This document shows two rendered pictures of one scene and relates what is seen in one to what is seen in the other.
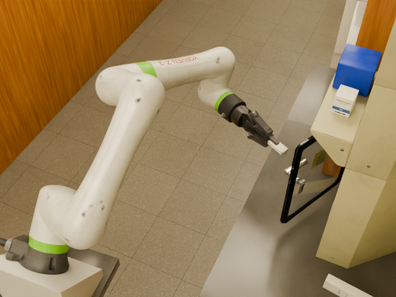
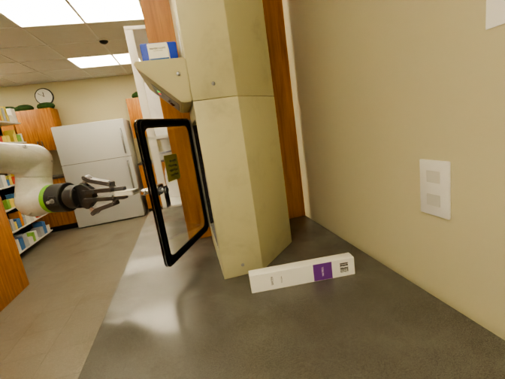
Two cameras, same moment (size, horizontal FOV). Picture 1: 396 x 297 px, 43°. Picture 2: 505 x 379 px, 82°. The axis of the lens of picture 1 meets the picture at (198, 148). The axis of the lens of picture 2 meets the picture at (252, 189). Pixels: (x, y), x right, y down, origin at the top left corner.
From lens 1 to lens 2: 117 cm
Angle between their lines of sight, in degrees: 47
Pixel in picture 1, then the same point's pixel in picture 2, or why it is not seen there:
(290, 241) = (188, 284)
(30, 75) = not seen: outside the picture
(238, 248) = (122, 322)
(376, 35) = not seen: hidden behind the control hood
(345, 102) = (158, 47)
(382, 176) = (231, 89)
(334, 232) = (225, 217)
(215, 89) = (34, 185)
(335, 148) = (170, 75)
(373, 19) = not seen: hidden behind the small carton
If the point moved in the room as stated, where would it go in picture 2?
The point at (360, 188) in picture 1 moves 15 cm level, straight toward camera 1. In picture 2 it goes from (220, 123) to (226, 120)
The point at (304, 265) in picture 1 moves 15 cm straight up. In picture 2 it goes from (218, 290) to (207, 235)
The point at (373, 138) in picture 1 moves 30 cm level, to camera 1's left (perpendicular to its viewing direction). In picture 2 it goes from (199, 37) to (45, 25)
